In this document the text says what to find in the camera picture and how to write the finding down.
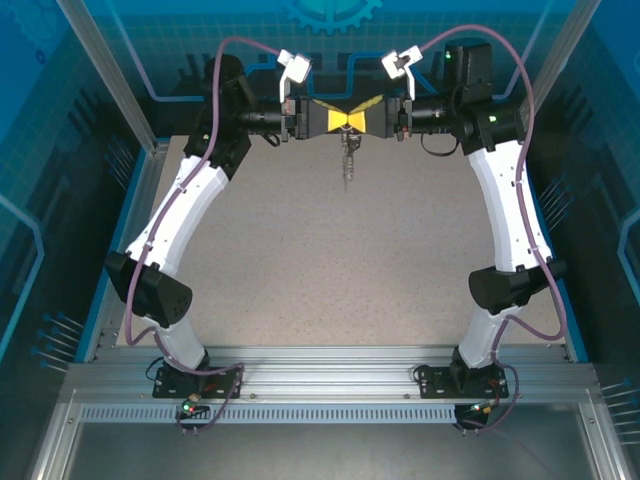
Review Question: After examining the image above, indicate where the metal keyring chain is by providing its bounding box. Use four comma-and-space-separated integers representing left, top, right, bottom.
340, 127, 358, 192

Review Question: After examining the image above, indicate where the grey metal panel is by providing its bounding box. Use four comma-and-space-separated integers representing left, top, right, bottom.
62, 419, 599, 480

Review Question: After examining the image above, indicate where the right gripper thin black cable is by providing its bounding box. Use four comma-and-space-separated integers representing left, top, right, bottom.
419, 131, 462, 158

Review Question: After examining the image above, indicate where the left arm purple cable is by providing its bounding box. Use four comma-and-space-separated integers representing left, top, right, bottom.
123, 37, 284, 436

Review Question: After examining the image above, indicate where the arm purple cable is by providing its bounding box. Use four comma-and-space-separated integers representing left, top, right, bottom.
123, 37, 284, 436
418, 27, 567, 436

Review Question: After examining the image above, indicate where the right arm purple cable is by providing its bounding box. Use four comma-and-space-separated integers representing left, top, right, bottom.
418, 27, 567, 436

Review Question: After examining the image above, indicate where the aluminium frame post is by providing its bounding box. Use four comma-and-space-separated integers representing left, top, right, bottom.
504, 0, 604, 151
54, 0, 169, 156

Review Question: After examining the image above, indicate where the aluminium side rail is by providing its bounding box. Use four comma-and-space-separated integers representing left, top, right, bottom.
82, 142, 169, 364

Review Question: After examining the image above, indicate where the aluminium mounting rail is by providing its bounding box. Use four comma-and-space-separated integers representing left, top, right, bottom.
64, 344, 599, 406

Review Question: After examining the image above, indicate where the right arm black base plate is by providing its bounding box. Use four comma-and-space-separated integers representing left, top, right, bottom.
414, 364, 510, 400

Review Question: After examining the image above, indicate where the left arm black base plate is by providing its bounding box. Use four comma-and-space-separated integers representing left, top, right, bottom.
152, 366, 246, 400

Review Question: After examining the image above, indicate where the slotted grey cable duct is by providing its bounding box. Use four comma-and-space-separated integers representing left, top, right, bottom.
77, 404, 466, 424

